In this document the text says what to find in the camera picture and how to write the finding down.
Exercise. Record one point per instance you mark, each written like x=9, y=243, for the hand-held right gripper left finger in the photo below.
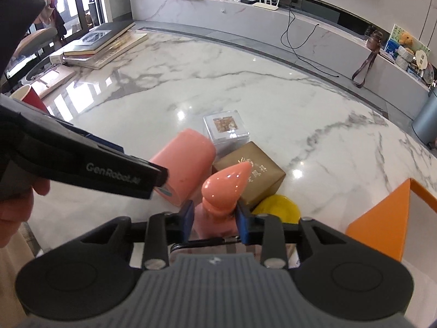
x=187, y=222

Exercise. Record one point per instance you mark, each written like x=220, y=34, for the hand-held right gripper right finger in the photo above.
x=243, y=227

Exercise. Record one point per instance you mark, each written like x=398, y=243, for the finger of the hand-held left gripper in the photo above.
x=106, y=144

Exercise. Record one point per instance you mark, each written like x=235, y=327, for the yellow tape measure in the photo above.
x=280, y=208

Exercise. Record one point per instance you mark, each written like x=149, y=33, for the pink cone-capped bottle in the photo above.
x=223, y=188

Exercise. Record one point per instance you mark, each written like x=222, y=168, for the pink cylinder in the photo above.
x=184, y=157

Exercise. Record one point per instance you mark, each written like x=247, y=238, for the orange box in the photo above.
x=382, y=218

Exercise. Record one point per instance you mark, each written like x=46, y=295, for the person's left hand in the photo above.
x=15, y=218

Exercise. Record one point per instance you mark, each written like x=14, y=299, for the brown cardboard box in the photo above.
x=259, y=177

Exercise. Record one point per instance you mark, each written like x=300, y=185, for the red cup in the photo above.
x=30, y=99

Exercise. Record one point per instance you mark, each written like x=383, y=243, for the stack of large books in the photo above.
x=112, y=53

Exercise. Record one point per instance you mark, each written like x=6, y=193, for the white cube box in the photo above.
x=226, y=133

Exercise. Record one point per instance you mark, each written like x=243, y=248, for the dark hardcover book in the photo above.
x=99, y=37

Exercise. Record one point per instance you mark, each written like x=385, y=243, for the grey chair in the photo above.
x=36, y=41

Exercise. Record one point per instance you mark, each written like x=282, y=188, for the dark cloth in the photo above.
x=17, y=13

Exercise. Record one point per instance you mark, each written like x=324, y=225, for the marble cabinet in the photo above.
x=239, y=20

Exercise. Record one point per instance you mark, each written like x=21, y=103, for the grey trash can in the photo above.
x=426, y=116

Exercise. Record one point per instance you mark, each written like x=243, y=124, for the picture card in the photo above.
x=392, y=39

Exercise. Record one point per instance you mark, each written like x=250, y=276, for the round hand fan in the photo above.
x=421, y=58

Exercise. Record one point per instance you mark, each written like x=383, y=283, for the brown camera bag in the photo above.
x=374, y=41

